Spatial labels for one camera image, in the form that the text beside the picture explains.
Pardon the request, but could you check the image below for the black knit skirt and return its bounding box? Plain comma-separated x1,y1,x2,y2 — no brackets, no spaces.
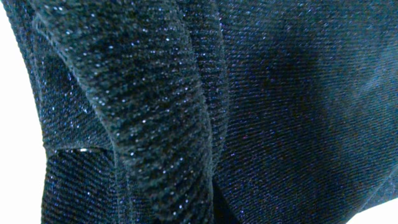
3,0,397,224

